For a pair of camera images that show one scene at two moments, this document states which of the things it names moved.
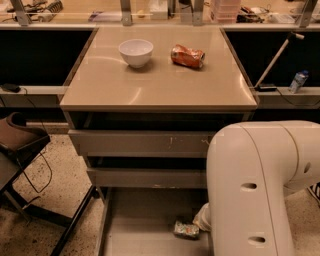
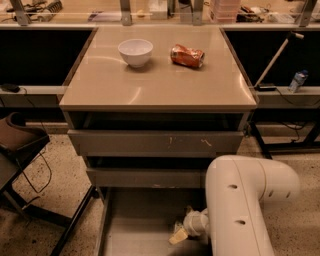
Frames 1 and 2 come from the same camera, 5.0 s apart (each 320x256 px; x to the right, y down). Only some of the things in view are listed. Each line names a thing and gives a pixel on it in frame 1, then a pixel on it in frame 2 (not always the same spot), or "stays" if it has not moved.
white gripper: [202, 218] -> [190, 222]
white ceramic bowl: [136, 52] stays
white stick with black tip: [292, 34] stays
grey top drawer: [140, 143] stays
